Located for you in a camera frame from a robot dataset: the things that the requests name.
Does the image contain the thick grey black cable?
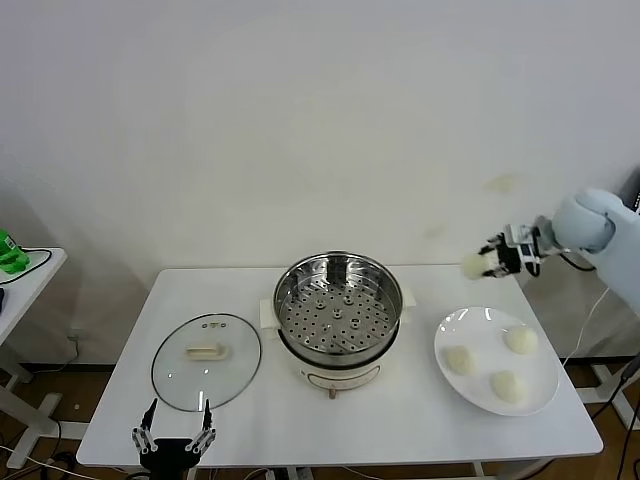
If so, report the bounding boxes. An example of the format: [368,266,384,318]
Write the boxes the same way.
[589,349,640,436]

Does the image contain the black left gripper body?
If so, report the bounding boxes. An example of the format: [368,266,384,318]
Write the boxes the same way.
[138,438,199,471]

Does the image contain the large white round plate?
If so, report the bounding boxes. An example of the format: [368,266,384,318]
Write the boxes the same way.
[433,306,560,417]

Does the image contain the perforated stainless steel steamer basket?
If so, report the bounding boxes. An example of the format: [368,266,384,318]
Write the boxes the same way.
[273,252,404,355]

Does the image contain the thin black looped cable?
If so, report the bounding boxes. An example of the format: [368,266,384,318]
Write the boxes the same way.
[0,246,54,286]

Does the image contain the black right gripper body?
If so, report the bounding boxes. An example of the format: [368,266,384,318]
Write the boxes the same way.
[492,241,526,277]

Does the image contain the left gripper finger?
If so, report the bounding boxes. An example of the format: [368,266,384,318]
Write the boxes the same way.
[183,398,219,455]
[130,398,159,454]

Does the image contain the green plastic object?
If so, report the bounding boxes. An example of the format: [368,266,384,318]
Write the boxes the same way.
[0,228,32,274]

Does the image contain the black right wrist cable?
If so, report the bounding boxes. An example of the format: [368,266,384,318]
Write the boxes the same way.
[527,247,599,276]

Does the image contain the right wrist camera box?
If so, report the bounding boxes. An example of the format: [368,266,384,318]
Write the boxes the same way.
[503,223,539,264]

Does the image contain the white side table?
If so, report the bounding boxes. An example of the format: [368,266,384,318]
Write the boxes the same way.
[0,247,70,469]
[574,279,640,431]

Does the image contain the white charging cable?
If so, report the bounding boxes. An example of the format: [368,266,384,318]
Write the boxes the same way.
[562,289,609,369]

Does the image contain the round glass pot lid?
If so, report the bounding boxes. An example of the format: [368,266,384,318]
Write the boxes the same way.
[151,313,264,413]

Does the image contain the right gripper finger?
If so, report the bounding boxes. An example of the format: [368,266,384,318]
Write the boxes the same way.
[474,264,511,281]
[475,230,507,255]

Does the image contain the white steamed baozi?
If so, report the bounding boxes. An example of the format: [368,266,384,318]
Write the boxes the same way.
[489,369,529,404]
[459,252,489,281]
[502,325,540,355]
[444,345,479,376]

